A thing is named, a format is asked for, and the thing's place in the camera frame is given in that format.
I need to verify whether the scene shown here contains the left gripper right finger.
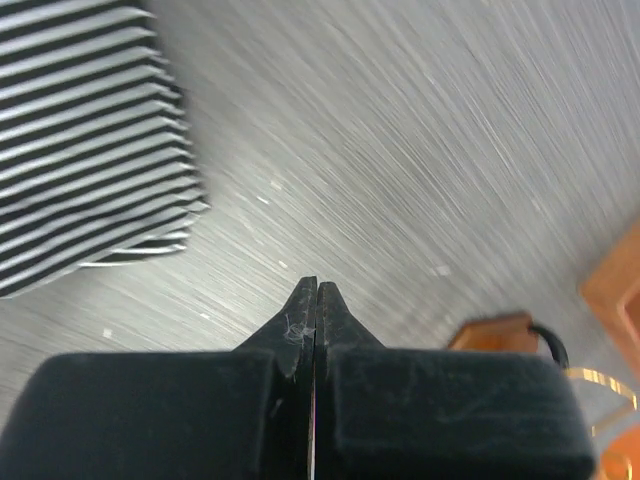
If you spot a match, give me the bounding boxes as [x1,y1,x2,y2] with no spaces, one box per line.
[314,282,597,479]

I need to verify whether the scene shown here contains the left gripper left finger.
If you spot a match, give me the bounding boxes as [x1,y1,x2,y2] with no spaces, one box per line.
[1,277,317,479]

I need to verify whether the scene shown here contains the gold wire wine glass rack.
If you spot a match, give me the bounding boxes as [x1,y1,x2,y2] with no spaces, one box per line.
[447,311,639,479]

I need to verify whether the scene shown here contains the wooden compartment tray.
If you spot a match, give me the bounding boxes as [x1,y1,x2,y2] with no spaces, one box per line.
[580,220,639,378]

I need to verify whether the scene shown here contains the striped black white cloth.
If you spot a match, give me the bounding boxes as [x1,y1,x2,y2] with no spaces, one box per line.
[1,1,208,298]

